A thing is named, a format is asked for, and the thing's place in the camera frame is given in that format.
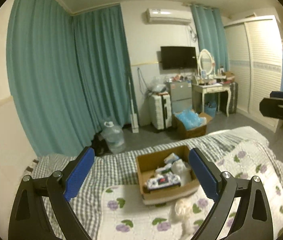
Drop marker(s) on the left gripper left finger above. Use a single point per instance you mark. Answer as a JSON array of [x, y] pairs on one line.
[[29, 219]]

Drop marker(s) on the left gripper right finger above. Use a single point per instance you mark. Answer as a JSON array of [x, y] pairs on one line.
[[253, 219]]

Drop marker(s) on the white green striped sock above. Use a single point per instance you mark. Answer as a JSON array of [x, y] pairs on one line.
[[163, 170]]

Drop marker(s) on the light blue cloud sock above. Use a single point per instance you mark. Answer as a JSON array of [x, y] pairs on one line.
[[170, 159]]

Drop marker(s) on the white sliding wardrobe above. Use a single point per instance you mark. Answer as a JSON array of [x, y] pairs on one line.
[[255, 58]]

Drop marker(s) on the cream rolled sock ball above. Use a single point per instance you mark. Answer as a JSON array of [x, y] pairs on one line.
[[182, 212]]

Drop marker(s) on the blue waste bin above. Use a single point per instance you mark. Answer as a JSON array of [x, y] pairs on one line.
[[210, 109]]

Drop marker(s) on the white dressing table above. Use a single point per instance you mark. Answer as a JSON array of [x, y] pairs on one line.
[[212, 89]]

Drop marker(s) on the white oval vanity mirror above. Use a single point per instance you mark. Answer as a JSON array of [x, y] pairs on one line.
[[206, 62]]

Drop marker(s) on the dark patterned sock pair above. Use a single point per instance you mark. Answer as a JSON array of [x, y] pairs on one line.
[[163, 181]]

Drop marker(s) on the floor box with blue bags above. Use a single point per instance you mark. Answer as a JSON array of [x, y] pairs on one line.
[[190, 124]]

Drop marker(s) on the cardboard box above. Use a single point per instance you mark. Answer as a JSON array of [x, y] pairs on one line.
[[148, 163]]

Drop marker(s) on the grey checked bed sheet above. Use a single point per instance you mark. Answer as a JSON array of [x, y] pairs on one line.
[[121, 169]]

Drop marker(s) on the grey mini fridge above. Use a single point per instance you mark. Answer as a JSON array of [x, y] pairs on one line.
[[181, 95]]

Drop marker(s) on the teal right window curtain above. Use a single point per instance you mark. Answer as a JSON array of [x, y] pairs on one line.
[[211, 33]]

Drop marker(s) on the clear water jug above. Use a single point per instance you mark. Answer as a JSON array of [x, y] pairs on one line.
[[114, 137]]

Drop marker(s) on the white suitcase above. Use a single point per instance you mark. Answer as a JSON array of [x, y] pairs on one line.
[[160, 111]]

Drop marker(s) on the clear plastic bag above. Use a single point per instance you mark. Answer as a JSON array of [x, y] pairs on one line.
[[157, 85]]

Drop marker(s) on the white stick mop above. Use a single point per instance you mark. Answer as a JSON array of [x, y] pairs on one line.
[[134, 119]]

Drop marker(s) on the white air conditioner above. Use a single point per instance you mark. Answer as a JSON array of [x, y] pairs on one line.
[[168, 16]]

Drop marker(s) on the black wall television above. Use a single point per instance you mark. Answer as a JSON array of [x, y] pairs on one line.
[[178, 57]]

